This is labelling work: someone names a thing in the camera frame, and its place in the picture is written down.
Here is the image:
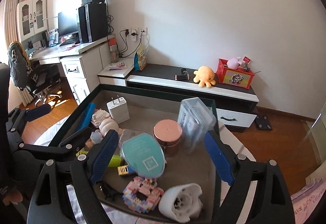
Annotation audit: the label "small baby doll figure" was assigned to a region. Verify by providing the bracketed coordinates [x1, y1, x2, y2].
[85, 109, 119, 150]

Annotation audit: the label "yellow green tube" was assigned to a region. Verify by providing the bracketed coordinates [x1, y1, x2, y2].
[76, 150, 123, 168]

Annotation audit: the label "white power adapter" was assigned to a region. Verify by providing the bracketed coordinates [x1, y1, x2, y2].
[107, 96, 130, 124]

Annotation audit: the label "teal round case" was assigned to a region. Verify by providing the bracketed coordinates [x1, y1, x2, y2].
[120, 133, 165, 179]

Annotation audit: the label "pink storage box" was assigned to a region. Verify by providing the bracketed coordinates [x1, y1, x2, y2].
[50, 84, 221, 223]

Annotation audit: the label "pink building block toy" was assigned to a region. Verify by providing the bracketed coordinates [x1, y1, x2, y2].
[123, 176, 165, 214]

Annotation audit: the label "white plastic housing part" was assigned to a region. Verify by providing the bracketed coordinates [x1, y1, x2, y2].
[158, 183, 203, 223]

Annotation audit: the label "rose gold round jar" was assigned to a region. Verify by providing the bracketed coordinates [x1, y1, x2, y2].
[153, 119, 182, 157]

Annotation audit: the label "clear plastic box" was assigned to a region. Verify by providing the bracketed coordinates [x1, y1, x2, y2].
[177, 98, 217, 154]

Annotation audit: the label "pink pillow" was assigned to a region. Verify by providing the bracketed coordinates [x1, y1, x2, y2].
[291, 179, 325, 223]

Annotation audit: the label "black office chair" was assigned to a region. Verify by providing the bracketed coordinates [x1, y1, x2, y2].
[8, 41, 62, 105]

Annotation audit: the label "white desk with drawers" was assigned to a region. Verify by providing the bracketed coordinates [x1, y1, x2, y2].
[32, 34, 115, 104]

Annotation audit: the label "black bathroom scale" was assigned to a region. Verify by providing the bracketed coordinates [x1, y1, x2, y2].
[255, 114, 272, 131]

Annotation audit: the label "black computer monitor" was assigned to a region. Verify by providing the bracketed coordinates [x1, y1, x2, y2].
[58, 10, 78, 37]

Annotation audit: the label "blue snack bag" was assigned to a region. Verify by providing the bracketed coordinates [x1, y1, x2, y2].
[134, 44, 147, 71]

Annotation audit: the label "white glass-door cabinet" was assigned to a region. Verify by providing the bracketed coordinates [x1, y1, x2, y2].
[17, 0, 47, 42]

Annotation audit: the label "orange cap bottle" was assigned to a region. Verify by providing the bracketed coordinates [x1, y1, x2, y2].
[108, 37, 119, 63]

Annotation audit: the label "black white tv cabinet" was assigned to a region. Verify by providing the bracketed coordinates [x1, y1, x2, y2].
[127, 64, 259, 132]

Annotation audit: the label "black computer tower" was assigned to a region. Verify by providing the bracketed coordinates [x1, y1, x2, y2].
[77, 3, 108, 43]

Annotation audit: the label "red cartoon storage box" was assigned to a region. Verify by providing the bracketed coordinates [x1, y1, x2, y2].
[216, 59, 255, 89]

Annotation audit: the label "yellow octopus plush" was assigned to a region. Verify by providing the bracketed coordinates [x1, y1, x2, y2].
[193, 66, 216, 88]

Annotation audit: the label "pink plush toy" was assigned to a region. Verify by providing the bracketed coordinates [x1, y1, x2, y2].
[226, 57, 242, 70]

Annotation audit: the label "wall power sockets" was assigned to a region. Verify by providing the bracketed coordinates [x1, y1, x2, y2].
[122, 27, 148, 42]

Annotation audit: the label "black handle tool on cabinet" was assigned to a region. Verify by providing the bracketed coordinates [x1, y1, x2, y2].
[175, 68, 189, 81]

